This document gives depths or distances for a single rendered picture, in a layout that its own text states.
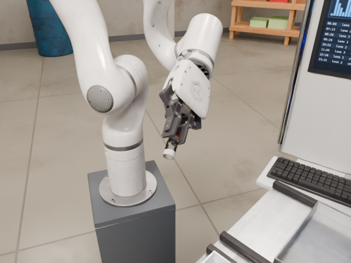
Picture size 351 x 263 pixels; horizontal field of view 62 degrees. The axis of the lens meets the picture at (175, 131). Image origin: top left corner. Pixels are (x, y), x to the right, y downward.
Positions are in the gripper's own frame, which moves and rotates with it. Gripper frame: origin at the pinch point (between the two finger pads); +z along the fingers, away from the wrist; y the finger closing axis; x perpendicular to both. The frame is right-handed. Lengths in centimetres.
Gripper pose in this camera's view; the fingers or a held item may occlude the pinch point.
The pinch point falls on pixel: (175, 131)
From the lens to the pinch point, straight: 56.2
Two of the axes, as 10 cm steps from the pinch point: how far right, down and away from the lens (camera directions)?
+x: -7.4, 1.9, 6.4
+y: 6.3, 5.4, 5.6
